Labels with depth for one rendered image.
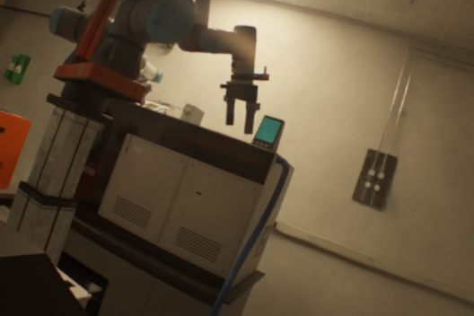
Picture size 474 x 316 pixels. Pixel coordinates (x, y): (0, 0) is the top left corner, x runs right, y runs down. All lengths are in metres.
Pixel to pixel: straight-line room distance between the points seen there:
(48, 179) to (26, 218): 0.14
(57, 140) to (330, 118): 2.15
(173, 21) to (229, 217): 1.05
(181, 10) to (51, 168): 0.61
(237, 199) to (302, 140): 1.25
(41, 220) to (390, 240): 2.30
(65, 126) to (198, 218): 0.86
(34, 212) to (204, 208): 0.85
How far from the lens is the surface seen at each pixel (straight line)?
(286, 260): 2.81
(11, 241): 0.26
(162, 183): 1.83
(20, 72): 4.59
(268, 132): 1.74
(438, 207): 2.85
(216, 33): 1.03
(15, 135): 2.18
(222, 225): 1.70
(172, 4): 0.89
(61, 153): 1.13
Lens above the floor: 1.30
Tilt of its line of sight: 5 degrees up
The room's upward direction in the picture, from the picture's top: 21 degrees clockwise
